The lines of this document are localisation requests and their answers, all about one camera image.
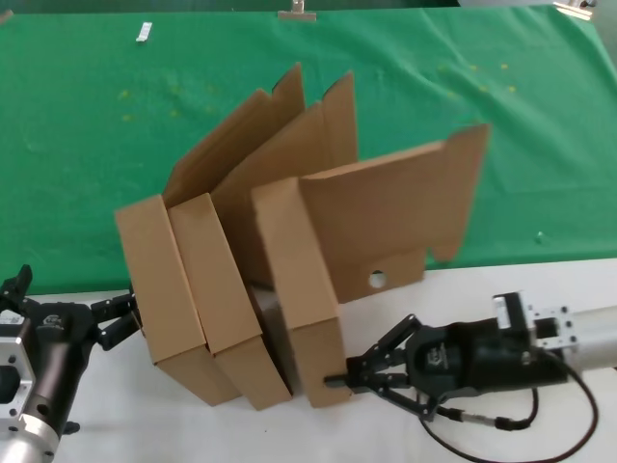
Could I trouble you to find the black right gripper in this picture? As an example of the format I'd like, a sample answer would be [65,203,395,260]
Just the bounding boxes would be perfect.
[323,313,537,423]

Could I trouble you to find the green table cloth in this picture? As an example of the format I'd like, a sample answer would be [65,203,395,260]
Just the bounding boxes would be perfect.
[0,6,617,297]

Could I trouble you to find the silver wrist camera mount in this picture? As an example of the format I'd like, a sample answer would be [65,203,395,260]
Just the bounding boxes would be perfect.
[0,313,40,425]

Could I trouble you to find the brown cardboard paper box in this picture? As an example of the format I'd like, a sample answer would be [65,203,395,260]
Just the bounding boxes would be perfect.
[168,70,360,412]
[114,62,307,409]
[250,122,493,411]

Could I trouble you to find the black cable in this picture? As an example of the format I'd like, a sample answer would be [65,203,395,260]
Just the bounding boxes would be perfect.
[417,350,603,460]

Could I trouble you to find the metal table clamp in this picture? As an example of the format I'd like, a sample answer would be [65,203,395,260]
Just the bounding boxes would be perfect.
[552,0,594,21]
[277,0,319,23]

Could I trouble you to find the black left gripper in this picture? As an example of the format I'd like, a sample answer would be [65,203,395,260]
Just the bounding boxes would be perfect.
[0,263,144,438]

